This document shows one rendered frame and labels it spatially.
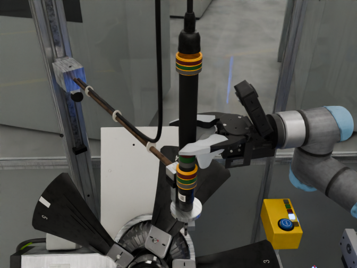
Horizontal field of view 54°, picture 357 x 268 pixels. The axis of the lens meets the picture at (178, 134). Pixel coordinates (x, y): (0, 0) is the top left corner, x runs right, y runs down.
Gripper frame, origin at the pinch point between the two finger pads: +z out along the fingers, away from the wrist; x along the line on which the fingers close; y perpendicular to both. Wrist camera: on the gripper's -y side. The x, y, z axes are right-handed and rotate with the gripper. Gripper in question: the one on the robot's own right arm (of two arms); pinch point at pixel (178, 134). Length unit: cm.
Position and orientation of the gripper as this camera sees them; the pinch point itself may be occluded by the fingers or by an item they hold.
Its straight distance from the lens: 65.4
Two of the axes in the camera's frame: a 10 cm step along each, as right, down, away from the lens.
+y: 0.0, 8.2, 5.8
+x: -2.0, -5.7, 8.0
